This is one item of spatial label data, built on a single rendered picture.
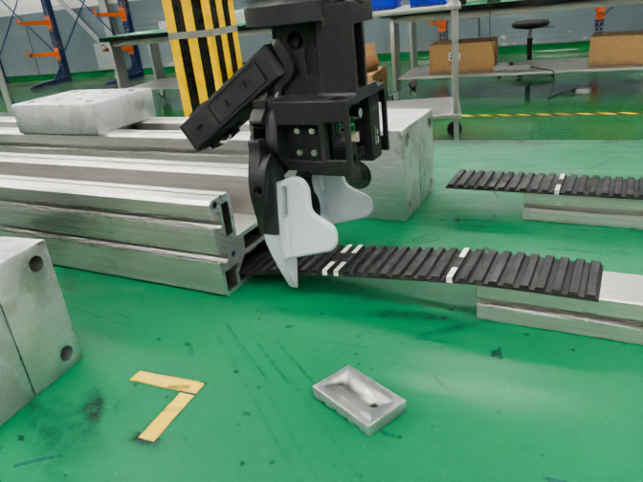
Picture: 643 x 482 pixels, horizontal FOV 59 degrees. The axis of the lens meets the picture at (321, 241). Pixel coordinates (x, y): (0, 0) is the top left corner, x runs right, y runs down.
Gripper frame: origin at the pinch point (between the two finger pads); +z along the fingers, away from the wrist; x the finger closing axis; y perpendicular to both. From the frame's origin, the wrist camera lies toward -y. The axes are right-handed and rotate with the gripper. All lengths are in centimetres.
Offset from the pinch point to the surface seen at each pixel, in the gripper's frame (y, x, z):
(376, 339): 9.4, -6.7, 2.1
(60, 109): -42.6, 13.4, -9.9
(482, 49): -94, 482, 40
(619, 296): 24.1, -1.5, -0.9
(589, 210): 21.1, 17.6, 0.9
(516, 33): -114, 758, 55
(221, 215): -4.7, -3.7, -4.9
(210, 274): -5.9, -5.0, 0.1
